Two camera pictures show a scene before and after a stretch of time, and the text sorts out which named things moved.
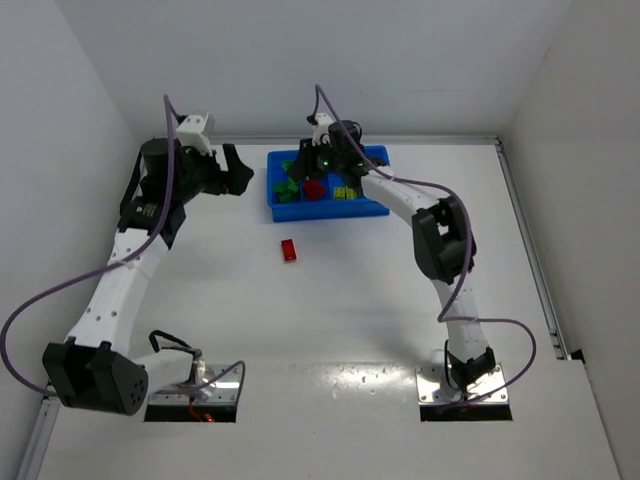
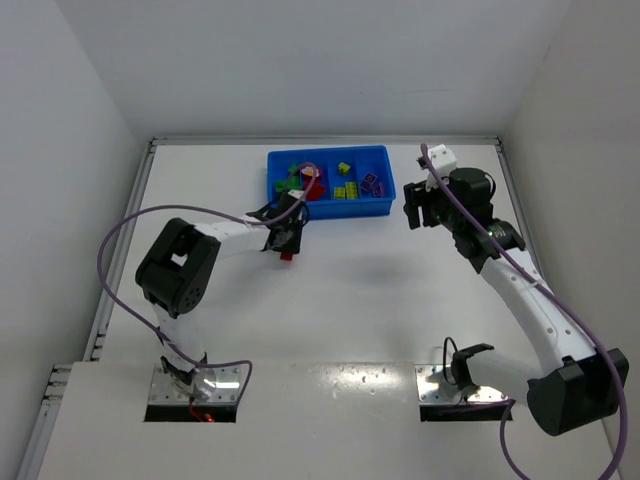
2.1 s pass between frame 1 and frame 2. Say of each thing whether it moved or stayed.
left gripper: moved
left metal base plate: stayed
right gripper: moved
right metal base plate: stayed
